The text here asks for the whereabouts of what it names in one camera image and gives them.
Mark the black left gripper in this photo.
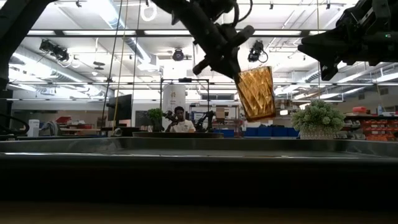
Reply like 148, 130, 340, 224
192, 23, 256, 82

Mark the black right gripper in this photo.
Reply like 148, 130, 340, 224
297, 0, 398, 82

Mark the black rectangular serving tray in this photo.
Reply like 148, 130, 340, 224
0, 136, 398, 206

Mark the black ceiling-mounted device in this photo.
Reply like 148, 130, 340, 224
247, 39, 269, 64
39, 39, 71, 63

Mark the green plant in white pot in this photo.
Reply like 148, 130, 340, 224
290, 98, 346, 141

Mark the white pillar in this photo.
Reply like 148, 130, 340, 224
162, 84, 187, 113

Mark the row of blue bins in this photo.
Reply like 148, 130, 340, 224
213, 126, 300, 138

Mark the person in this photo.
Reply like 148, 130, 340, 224
164, 105, 197, 134

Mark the shelving with orange grey bins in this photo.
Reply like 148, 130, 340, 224
343, 106, 398, 142

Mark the small green background plant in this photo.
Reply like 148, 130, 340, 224
146, 108, 164, 133

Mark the black computer monitor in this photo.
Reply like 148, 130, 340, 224
106, 94, 133, 123

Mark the white plastic container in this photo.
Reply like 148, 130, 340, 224
27, 119, 40, 138

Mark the black background workstation frame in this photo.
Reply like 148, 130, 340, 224
159, 77, 211, 133

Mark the black round overhead camera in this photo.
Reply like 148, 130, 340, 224
172, 48, 185, 62

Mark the yellow hanging cable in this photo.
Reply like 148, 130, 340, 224
112, 0, 129, 127

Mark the black hanging cable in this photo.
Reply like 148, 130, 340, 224
101, 0, 124, 127

